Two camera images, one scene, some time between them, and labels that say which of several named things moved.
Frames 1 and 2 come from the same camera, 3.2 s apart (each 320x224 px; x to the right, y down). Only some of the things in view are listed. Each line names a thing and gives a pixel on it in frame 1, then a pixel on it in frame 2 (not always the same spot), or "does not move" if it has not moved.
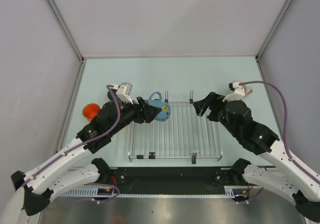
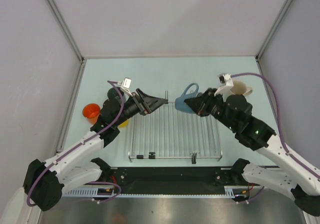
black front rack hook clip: [194, 158] does not move
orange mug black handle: [90, 111] does not move
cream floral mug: [247, 94] does not move
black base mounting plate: [174, 180] does not move
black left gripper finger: [150, 111] to [151, 103]
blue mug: [166, 109] to [180, 105]
